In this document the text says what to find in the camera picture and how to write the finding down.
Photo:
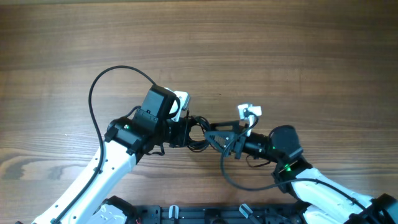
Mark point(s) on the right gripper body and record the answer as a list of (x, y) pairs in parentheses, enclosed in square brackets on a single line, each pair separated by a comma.
[(239, 142)]

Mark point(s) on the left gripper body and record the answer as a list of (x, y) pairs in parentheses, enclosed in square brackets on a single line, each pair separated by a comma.
[(176, 132)]

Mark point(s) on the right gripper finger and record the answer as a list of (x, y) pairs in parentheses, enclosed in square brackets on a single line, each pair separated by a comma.
[(225, 126), (219, 139)]

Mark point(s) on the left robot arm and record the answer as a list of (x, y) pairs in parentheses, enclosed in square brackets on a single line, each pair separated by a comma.
[(125, 142)]

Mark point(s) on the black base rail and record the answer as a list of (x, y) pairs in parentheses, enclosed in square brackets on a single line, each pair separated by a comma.
[(268, 214)]

